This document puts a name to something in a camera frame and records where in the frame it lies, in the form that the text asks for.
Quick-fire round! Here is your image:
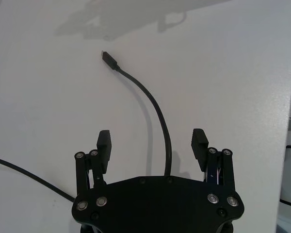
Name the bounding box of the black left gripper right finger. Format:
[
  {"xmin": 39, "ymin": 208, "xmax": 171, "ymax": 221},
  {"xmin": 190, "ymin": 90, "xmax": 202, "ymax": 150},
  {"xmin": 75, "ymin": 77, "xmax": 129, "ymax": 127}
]
[{"xmin": 191, "ymin": 128, "xmax": 236, "ymax": 195}]

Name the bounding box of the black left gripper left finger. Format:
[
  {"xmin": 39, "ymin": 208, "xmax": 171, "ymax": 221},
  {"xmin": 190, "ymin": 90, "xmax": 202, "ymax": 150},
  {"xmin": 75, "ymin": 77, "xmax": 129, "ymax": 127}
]
[{"xmin": 74, "ymin": 130, "xmax": 113, "ymax": 198}]

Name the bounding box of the black cable with plug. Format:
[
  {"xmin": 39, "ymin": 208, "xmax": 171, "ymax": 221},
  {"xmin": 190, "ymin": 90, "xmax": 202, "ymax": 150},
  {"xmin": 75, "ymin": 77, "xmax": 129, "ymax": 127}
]
[{"xmin": 100, "ymin": 50, "xmax": 173, "ymax": 177}]

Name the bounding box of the thin black cable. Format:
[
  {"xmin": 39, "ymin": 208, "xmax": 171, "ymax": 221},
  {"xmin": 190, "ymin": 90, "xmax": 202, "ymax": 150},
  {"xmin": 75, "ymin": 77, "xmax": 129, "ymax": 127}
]
[{"xmin": 0, "ymin": 156, "xmax": 76, "ymax": 202}]

